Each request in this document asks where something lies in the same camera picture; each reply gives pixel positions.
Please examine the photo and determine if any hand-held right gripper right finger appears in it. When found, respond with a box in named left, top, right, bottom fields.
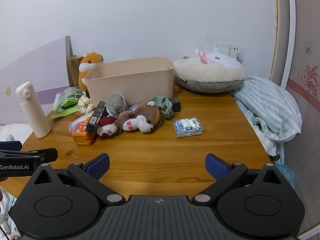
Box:
left=191, top=153, right=288, bottom=204

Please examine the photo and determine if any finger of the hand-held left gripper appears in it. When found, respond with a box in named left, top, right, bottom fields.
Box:
left=0, top=141, right=23, bottom=152
left=0, top=148, right=59, bottom=164

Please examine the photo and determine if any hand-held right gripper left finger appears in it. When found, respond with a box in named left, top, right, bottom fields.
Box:
left=30, top=153, right=126, bottom=204

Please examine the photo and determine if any red and white plush toy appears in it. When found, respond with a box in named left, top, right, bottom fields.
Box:
left=97, top=116, right=119, bottom=138

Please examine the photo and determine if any long black box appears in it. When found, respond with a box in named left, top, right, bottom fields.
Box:
left=85, top=101, right=107, bottom=133

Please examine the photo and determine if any cream scrunchie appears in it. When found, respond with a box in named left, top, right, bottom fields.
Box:
left=77, top=95, right=95, bottom=115

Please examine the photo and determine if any brown bear plush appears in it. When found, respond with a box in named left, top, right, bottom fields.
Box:
left=114, top=101, right=162, bottom=133

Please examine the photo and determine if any small black box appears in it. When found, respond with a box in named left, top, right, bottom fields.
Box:
left=168, top=98, right=182, bottom=113

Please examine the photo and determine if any green plaid scrunchie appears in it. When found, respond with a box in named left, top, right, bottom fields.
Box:
left=147, top=96, right=174, bottom=118

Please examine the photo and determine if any beige plastic storage container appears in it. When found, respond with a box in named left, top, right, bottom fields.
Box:
left=84, top=57, right=175, bottom=107

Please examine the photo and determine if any white bedding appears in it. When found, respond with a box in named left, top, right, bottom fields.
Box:
left=0, top=123, right=34, bottom=145

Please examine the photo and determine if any orange box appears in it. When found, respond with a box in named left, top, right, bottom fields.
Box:
left=71, top=120, right=98, bottom=146

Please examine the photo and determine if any white thermos bottle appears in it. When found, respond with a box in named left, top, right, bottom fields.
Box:
left=15, top=81, right=51, bottom=138

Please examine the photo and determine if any clear plastic packet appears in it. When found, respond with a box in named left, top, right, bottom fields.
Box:
left=68, top=116, right=93, bottom=133

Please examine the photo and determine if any blue and white patterned box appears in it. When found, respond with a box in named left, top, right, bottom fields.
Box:
left=173, top=117, right=203, bottom=138

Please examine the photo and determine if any grey plush toy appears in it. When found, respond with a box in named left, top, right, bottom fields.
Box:
left=105, top=92, right=128, bottom=117

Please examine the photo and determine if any green snack packet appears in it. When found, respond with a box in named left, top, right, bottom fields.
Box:
left=51, top=87, right=87, bottom=120

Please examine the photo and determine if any teal plastic bag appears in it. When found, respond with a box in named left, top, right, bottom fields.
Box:
left=275, top=162, right=296, bottom=188

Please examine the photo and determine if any purple headboard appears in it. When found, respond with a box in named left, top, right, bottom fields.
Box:
left=0, top=35, right=72, bottom=125

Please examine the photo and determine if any striped pale green blanket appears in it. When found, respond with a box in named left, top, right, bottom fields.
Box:
left=231, top=76, right=303, bottom=143

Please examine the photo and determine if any cream animal plush cushion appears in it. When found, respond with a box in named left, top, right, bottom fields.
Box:
left=172, top=49, right=245, bottom=93

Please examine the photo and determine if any wooden stand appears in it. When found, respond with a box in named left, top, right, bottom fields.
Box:
left=67, top=54, right=84, bottom=88

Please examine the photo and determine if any orange hamster plush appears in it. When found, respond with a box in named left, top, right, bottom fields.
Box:
left=78, top=52, right=105, bottom=92

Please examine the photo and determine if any pink floral wardrobe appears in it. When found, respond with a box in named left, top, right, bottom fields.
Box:
left=270, top=0, right=320, bottom=238

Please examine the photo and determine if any white wall socket with plug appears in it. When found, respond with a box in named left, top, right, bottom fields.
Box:
left=229, top=44, right=245, bottom=62

